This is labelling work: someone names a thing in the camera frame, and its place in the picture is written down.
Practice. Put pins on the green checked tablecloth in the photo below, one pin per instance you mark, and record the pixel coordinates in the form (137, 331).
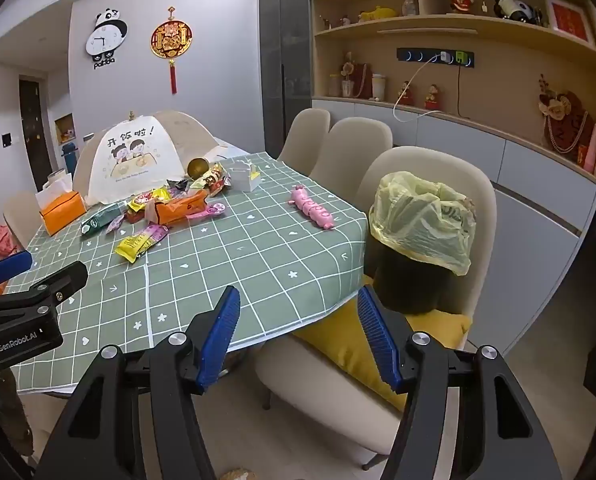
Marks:
(258, 260)

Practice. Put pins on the dark wooden door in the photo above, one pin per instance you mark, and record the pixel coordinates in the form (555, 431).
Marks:
(32, 135)

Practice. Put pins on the small brown figurine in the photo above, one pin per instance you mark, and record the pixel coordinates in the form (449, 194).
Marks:
(325, 22)
(345, 20)

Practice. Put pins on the panda bottle holder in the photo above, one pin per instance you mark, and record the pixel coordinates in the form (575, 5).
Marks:
(522, 12)

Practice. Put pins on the pink purple snack packet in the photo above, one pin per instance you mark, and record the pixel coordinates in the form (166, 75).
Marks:
(155, 232)

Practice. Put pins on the pink caterpillar toy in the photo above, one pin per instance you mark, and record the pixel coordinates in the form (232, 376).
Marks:
(310, 207)

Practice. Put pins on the small pink wrapper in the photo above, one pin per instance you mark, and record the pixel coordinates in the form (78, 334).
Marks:
(115, 224)

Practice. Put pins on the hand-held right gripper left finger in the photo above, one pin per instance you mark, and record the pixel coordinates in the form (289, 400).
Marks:
(223, 330)

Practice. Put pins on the dark snack packet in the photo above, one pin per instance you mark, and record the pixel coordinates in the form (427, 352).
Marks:
(178, 184)

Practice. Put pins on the red seated figurine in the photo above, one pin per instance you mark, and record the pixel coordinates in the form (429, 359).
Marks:
(405, 94)
(431, 97)

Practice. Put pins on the pink cone bottle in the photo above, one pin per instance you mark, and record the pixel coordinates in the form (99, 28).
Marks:
(591, 152)

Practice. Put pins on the small yellow snack packet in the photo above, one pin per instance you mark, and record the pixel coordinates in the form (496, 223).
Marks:
(160, 193)

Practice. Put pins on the panda wall clock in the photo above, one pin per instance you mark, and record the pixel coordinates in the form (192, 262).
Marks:
(105, 40)

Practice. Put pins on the beige chair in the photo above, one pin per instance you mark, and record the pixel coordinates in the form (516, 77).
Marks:
(305, 135)
(353, 150)
(20, 215)
(338, 410)

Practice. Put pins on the black power strip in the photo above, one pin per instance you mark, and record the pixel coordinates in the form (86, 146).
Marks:
(417, 55)

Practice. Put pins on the yellow red snack packet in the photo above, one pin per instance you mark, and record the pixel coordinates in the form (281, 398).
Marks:
(200, 182)

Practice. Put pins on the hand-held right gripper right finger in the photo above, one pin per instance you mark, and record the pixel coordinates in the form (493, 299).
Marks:
(375, 340)

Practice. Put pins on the orange carton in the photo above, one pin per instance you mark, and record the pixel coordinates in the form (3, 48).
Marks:
(183, 210)

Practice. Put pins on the green snack packet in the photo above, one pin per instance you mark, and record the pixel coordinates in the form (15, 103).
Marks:
(100, 220)

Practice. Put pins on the white tissue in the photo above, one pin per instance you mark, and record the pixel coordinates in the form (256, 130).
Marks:
(53, 185)

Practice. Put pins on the orange tissue box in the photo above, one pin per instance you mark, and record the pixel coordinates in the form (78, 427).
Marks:
(63, 212)

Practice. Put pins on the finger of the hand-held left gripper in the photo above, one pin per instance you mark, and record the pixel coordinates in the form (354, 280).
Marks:
(63, 280)
(10, 265)

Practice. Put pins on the wall switch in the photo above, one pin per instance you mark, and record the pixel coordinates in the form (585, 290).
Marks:
(6, 140)

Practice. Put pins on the yellow cushion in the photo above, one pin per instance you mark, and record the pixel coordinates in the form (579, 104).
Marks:
(338, 340)

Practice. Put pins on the beige wall shelf cabinet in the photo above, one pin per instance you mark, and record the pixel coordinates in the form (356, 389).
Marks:
(507, 60)

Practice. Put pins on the red fortune god figurine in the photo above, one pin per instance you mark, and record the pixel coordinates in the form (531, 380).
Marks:
(460, 1)

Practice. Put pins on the black waste bin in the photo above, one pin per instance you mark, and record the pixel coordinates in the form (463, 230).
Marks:
(407, 285)

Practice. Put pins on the cream cartoon print food cover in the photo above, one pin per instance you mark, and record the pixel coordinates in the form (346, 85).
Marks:
(128, 175)

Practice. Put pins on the red framed picture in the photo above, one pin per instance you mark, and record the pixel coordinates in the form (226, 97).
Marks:
(570, 19)

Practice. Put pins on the small brown flower gift bag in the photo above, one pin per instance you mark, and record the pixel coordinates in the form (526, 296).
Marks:
(362, 77)

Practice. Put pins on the gold round tin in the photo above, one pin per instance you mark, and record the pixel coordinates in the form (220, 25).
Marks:
(198, 167)

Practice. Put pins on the glass jar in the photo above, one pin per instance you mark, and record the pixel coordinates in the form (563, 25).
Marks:
(410, 4)

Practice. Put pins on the white lidded cup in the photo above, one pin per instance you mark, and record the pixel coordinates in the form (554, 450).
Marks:
(378, 87)

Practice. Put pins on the clear storage jar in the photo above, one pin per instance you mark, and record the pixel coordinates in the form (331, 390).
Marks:
(334, 86)

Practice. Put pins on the brown fuzzy clothing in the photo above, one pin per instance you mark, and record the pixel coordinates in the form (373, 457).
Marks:
(239, 475)

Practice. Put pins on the pink toy packet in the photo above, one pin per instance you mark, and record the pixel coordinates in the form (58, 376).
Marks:
(213, 210)

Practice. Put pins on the yellow toy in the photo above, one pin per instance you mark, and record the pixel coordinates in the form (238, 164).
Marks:
(377, 14)

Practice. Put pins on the pink plastic bag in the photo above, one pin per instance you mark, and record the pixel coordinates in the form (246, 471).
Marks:
(3, 241)

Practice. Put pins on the large brown pearl flower bag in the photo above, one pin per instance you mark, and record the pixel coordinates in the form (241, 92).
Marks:
(567, 125)

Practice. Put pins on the white charger plug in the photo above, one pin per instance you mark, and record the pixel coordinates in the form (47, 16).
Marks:
(444, 56)

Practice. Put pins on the red gold knot wall ornament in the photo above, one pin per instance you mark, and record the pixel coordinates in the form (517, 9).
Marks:
(171, 40)

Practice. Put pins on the small white box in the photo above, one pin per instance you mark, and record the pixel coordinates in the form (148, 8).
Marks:
(240, 177)

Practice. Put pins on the dark red striped packet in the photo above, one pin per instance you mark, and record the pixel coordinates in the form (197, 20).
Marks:
(219, 177)

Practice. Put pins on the small red box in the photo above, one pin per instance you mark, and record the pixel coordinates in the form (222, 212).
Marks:
(581, 154)

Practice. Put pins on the dark glass cabinet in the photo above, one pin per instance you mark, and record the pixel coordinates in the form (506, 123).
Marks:
(283, 60)

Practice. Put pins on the green charger plug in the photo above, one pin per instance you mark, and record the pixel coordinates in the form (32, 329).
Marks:
(460, 57)

